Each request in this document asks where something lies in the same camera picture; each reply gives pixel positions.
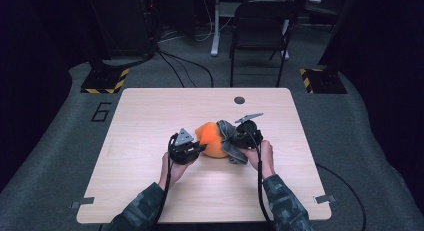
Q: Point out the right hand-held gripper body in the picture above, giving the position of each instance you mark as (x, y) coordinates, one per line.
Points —
(248, 136)

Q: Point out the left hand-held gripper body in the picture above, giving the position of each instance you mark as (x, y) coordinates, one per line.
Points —
(182, 154)

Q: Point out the orange plush toy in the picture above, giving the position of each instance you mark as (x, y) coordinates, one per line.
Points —
(210, 141)

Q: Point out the grey microfibre cloth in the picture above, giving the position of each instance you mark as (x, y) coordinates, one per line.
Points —
(230, 147)

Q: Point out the person's left hand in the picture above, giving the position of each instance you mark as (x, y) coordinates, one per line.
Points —
(171, 174)

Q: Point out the person's right hand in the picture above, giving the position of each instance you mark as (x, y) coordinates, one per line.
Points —
(265, 159)

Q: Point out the white desk leg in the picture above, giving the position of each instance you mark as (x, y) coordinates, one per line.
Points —
(216, 31)
(286, 54)

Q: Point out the black striped stand base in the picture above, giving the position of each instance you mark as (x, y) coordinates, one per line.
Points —
(326, 82)
(103, 81)

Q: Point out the grey tape strip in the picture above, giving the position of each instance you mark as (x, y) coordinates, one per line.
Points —
(325, 199)
(83, 201)

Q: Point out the black folding chair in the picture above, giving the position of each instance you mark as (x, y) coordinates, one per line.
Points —
(260, 24)

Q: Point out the black cabinet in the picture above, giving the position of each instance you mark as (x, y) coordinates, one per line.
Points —
(123, 24)

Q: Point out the dark curtain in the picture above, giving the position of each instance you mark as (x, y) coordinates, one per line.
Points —
(383, 57)
(26, 74)

